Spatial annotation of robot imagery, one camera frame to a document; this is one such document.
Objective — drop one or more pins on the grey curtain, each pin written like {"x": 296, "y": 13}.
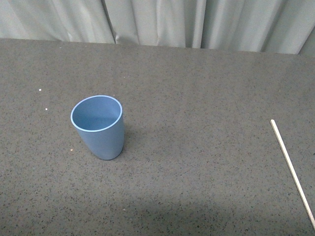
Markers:
{"x": 280, "y": 26}

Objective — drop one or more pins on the white speckled chopstick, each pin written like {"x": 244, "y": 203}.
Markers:
{"x": 293, "y": 172}

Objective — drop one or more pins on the blue plastic cup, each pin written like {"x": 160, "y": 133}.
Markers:
{"x": 100, "y": 124}

